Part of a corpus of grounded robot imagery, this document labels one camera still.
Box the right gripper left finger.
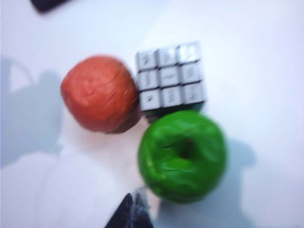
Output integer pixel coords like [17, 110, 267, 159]
[104, 192, 135, 228]

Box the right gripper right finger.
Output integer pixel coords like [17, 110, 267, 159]
[133, 187, 155, 228]

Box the green apple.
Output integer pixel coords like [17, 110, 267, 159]
[137, 110, 228, 205]

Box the orange round fruit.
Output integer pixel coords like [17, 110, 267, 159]
[60, 55, 140, 134]

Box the Rubik's cube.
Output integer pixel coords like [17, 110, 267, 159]
[134, 40, 209, 124]

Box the black smartphone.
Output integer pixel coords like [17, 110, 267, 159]
[29, 0, 72, 12]

